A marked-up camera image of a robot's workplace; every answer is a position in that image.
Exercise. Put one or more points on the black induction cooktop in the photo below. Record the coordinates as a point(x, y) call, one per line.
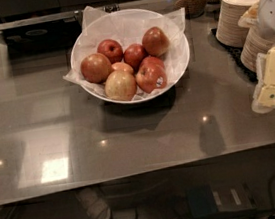
point(40, 38)

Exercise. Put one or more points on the red apple with sticker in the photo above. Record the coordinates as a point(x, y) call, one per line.
point(151, 77)

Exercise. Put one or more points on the black rubber mat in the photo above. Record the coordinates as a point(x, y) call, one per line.
point(235, 54)

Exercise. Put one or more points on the blue box under table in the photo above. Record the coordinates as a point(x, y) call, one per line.
point(201, 201)

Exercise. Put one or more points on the dark red apple back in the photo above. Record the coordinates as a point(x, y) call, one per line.
point(111, 49)

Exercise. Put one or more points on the white paper bowl liner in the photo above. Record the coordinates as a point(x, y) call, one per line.
point(126, 25)

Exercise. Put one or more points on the small orange apple middle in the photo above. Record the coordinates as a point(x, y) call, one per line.
point(124, 67)

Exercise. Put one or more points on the white bowl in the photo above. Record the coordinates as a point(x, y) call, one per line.
point(181, 62)

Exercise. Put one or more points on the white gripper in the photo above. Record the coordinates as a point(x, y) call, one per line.
point(274, 16)

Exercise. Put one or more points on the yellow-green apple front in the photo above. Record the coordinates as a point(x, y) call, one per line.
point(120, 86)

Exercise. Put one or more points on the front stack paper plates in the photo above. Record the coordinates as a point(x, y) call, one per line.
point(254, 44)

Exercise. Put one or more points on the tall stack paper plates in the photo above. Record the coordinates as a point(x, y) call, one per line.
point(228, 31)

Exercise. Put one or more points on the grey power strip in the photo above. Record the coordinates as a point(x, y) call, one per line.
point(93, 203)

